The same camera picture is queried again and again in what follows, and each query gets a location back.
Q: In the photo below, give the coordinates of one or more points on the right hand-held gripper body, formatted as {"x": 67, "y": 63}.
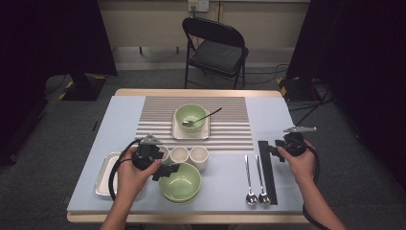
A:
{"x": 295, "y": 143}

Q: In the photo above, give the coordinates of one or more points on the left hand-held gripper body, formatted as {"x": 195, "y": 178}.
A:
{"x": 145, "y": 156}

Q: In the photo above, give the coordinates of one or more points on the row of black chopsticks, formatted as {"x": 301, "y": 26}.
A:
{"x": 268, "y": 182}

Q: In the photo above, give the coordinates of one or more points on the white square plate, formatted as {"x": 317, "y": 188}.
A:
{"x": 191, "y": 135}
{"x": 105, "y": 179}

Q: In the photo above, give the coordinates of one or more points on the silver spoon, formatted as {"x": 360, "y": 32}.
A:
{"x": 264, "y": 198}
{"x": 251, "y": 198}
{"x": 186, "y": 123}

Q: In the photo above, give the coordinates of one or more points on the green bowl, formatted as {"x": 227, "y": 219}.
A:
{"x": 183, "y": 183}
{"x": 194, "y": 111}
{"x": 180, "y": 202}

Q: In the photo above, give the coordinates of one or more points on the person's right hand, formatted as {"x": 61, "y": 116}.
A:
{"x": 300, "y": 169}

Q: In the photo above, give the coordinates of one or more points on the person's left hand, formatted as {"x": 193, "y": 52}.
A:
{"x": 134, "y": 182}

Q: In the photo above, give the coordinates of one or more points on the white cup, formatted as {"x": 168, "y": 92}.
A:
{"x": 165, "y": 153}
{"x": 199, "y": 154}
{"x": 179, "y": 153}

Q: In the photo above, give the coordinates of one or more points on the striped placemat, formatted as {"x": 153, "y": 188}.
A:
{"x": 153, "y": 121}

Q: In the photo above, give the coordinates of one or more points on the light blue table cover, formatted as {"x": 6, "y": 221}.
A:
{"x": 121, "y": 127}

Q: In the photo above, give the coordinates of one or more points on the black stand base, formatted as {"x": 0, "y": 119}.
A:
{"x": 83, "y": 89}
{"x": 297, "y": 91}

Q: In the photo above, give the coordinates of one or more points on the small black floor strip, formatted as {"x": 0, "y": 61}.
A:
{"x": 94, "y": 125}

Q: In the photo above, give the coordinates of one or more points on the wooden table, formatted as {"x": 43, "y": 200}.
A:
{"x": 198, "y": 92}

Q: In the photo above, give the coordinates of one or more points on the black curtain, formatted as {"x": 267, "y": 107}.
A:
{"x": 357, "y": 64}
{"x": 48, "y": 48}

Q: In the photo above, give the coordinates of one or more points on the black folding chair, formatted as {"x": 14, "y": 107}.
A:
{"x": 217, "y": 56}

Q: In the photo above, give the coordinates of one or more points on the white wall socket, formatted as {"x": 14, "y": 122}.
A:
{"x": 199, "y": 4}

